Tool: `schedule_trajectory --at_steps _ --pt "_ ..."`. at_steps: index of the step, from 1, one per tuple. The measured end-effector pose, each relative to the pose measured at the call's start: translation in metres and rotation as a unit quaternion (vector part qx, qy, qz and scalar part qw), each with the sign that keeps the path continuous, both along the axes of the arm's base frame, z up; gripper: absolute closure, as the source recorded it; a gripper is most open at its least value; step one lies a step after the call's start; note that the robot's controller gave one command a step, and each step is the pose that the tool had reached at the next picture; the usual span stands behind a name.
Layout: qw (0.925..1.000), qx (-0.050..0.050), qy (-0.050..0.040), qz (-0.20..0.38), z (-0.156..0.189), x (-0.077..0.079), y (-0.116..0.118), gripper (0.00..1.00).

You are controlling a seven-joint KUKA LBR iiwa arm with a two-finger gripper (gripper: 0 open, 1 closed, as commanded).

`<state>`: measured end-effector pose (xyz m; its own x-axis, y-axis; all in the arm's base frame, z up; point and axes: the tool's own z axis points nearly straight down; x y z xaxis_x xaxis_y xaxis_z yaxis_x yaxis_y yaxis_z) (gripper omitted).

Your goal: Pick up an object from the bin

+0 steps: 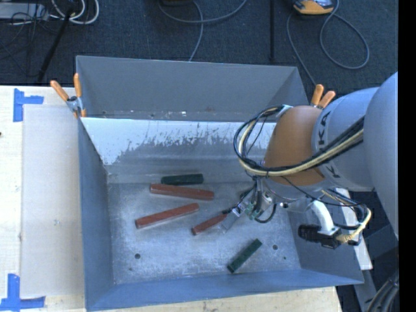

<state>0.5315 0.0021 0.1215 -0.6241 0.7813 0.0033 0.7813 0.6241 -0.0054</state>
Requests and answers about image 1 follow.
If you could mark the grey metal bin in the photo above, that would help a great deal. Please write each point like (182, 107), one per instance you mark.
(182, 245)

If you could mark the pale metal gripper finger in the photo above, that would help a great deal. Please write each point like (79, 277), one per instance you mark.
(229, 211)
(231, 220)

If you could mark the dark green flat block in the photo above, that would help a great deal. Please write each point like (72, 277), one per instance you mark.
(244, 255)
(182, 179)

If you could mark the short red-brown flat block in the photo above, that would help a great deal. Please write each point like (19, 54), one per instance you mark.
(208, 224)

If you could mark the black cylinder on white bracket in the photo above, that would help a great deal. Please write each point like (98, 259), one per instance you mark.
(317, 233)

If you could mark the pale flat board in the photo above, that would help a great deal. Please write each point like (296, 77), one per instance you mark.
(48, 190)

